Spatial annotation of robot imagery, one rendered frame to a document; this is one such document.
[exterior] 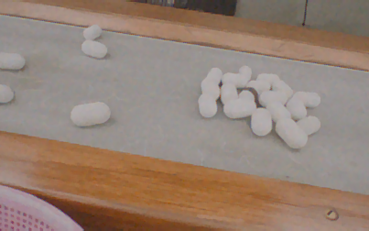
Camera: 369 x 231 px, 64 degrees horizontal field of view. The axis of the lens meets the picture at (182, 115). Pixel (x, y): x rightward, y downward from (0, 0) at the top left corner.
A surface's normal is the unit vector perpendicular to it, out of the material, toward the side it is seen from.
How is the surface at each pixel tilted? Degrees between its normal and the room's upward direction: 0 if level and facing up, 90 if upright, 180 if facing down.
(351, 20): 90
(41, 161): 0
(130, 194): 0
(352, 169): 0
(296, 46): 45
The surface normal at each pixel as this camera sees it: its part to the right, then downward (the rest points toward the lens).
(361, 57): -0.02, -0.18
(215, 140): 0.11, -0.81
